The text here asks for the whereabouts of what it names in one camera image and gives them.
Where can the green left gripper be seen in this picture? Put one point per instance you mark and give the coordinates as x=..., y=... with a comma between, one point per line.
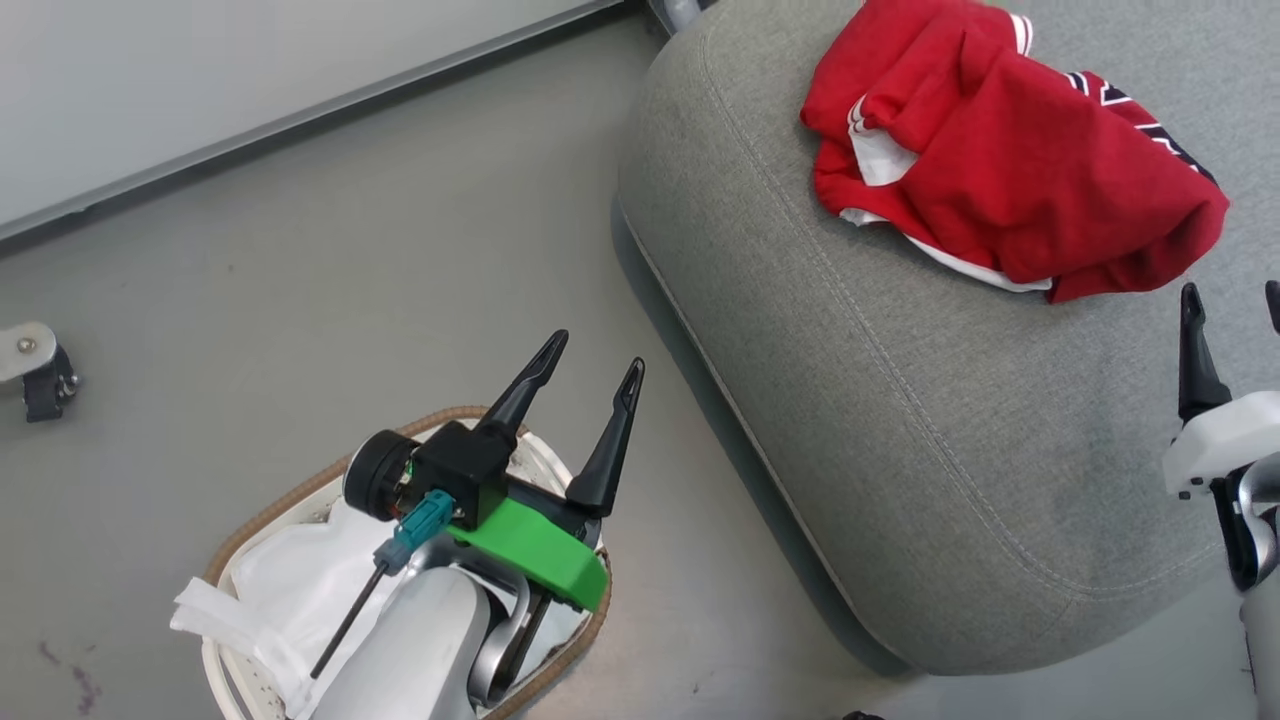
x=540, y=555

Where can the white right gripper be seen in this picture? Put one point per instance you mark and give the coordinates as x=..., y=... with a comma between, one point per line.
x=1225, y=440

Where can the red basketball jersey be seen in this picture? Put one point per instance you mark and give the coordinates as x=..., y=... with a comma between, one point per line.
x=1000, y=150

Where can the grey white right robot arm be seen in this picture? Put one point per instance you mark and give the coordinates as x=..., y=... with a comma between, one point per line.
x=1255, y=540

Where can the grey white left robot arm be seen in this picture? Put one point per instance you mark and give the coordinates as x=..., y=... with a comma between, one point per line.
x=420, y=650

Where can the woven laundry basket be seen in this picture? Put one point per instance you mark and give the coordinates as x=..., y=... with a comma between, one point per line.
x=270, y=510

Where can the wicker laundry basket white liner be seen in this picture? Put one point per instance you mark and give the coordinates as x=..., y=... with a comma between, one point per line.
x=290, y=580

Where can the white partition panel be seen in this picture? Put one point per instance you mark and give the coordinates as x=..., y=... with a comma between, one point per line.
x=200, y=70

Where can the black caster wheel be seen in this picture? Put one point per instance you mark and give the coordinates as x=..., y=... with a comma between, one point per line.
x=48, y=385

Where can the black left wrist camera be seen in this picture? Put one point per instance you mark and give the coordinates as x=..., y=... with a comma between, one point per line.
x=455, y=465

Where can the grey partition post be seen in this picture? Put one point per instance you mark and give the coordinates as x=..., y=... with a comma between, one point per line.
x=680, y=10

